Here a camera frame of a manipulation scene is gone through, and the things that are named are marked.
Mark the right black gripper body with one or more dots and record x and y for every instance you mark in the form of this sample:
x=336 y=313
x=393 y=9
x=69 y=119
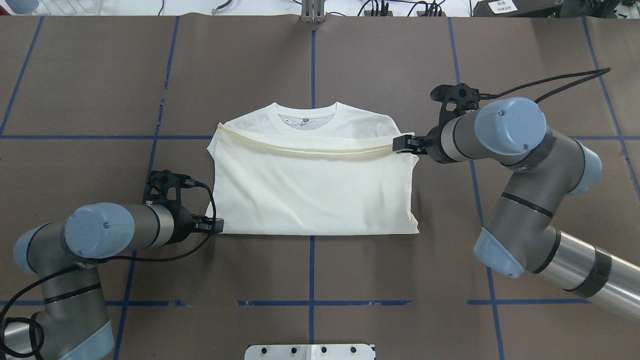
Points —
x=434 y=145

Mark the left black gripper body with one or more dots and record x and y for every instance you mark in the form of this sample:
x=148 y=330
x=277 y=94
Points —
x=183 y=226

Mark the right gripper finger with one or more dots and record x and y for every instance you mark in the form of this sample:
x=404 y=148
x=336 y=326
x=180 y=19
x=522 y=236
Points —
x=408 y=144

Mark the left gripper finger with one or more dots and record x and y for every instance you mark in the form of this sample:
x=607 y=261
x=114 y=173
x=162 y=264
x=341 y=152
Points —
x=201 y=219
x=214 y=227

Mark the cream long-sleeve cat shirt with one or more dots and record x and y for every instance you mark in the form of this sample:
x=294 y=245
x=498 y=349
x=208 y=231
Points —
x=327 y=171

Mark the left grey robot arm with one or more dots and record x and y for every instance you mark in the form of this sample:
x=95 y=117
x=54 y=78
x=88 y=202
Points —
x=63 y=315

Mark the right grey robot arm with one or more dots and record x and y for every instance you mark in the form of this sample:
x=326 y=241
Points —
x=546 y=166

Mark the black box with label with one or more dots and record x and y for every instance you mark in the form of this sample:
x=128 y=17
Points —
x=516 y=8

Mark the brown paper table cover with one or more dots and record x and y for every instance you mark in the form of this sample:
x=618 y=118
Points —
x=89 y=105

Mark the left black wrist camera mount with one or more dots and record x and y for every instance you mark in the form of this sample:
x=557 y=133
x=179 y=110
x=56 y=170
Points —
x=165 y=188

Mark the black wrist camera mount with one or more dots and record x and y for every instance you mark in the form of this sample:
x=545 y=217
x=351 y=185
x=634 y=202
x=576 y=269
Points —
x=455 y=101
x=165 y=188

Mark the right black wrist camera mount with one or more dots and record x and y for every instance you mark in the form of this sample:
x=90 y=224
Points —
x=455 y=101

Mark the grey metal clamp bracket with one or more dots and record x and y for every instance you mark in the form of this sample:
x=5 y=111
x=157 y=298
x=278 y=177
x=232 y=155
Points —
x=312 y=11

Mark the white metal base plate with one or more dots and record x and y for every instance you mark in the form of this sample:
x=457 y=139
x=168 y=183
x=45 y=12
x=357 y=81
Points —
x=331 y=351

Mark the white wire rack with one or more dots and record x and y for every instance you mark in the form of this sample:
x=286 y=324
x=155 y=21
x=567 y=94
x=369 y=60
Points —
x=69 y=8

